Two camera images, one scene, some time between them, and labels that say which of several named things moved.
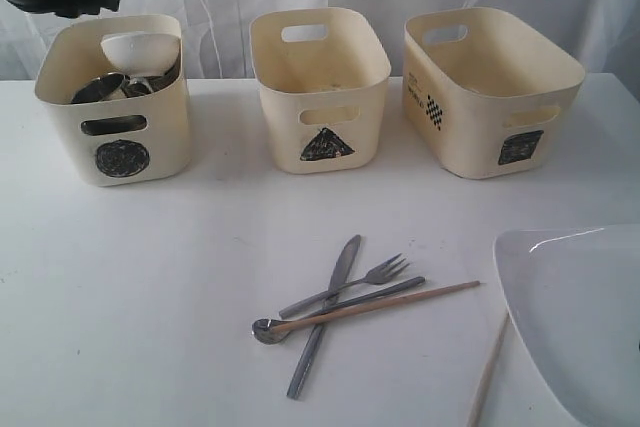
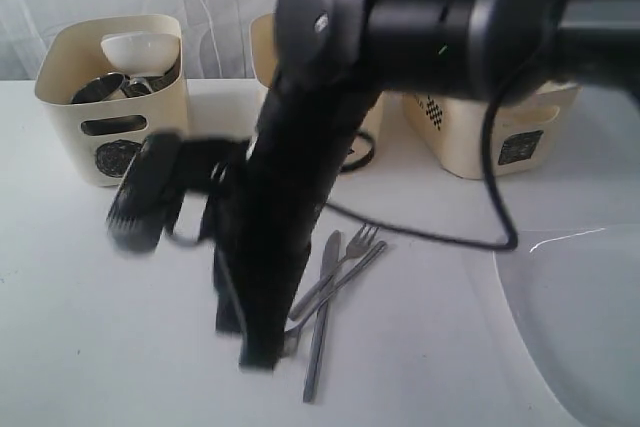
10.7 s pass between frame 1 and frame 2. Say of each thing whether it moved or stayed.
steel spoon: moved
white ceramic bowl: stayed
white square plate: stayed
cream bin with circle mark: stayed
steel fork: moved
